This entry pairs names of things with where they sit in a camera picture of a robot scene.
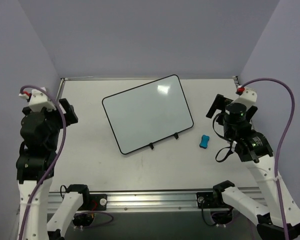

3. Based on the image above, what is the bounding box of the blue whiteboard eraser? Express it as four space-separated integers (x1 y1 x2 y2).
199 134 210 149

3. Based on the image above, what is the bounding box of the white whiteboard black frame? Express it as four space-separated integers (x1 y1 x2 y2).
101 74 194 155

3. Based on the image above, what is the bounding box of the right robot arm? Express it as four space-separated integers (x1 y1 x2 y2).
206 94 300 240

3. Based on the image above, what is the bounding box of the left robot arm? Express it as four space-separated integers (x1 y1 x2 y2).
16 98 91 240

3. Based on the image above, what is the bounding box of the right black thin cable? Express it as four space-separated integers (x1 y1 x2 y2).
212 113 237 163

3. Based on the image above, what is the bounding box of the left aluminium side rail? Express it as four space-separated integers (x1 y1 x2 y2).
56 78 66 100

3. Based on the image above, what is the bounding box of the aluminium side rail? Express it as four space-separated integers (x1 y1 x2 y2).
56 78 66 100
232 75 240 87

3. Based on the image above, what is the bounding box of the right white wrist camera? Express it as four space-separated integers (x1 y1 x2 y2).
232 85 257 110

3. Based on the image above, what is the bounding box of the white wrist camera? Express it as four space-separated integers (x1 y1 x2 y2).
18 89 56 112
232 85 257 110

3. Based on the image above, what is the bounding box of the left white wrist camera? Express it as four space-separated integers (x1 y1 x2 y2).
18 89 56 112

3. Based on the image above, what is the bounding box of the right aluminium side rail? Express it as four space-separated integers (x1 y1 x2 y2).
232 75 240 87

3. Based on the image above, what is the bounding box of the back aluminium rail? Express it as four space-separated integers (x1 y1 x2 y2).
61 76 94 81

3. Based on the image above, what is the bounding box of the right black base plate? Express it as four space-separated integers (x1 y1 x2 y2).
196 191 230 209

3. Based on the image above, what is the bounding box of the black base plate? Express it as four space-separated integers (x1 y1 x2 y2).
196 191 230 209
81 193 108 211

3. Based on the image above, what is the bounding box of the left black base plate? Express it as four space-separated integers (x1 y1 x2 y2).
81 193 108 211

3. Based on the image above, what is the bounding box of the aluminium front rail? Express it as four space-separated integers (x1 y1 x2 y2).
47 188 268 213

